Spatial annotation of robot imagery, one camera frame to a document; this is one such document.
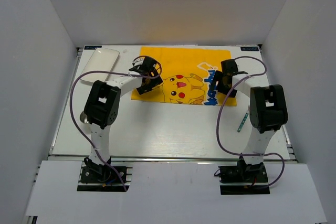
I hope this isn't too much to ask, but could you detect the paper cup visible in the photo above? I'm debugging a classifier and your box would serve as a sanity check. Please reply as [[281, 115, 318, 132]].
[[79, 111, 90, 124]]

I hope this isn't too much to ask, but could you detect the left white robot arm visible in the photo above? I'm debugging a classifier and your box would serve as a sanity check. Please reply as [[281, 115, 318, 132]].
[[84, 56, 163, 182]]

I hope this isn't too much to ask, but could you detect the left blue table label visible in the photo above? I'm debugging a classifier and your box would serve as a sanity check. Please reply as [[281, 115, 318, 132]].
[[83, 45, 102, 50]]

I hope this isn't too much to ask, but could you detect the white rectangular plate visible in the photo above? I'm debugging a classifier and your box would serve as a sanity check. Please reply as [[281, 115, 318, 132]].
[[81, 48, 120, 83]]

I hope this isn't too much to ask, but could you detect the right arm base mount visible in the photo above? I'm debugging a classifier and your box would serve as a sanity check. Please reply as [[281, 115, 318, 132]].
[[214, 166, 270, 195]]

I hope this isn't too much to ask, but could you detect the fork with green handle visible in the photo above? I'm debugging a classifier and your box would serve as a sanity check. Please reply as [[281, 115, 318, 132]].
[[237, 107, 250, 133]]

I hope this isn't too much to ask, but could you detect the yellow pikachu cloth napkin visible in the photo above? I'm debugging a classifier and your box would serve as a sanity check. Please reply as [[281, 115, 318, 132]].
[[131, 47, 231, 106]]

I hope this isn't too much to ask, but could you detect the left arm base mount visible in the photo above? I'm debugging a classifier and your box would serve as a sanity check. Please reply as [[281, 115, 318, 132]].
[[77, 157, 132, 193]]

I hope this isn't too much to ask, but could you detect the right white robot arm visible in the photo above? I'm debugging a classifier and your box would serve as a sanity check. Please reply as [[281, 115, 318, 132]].
[[210, 56, 288, 182]]

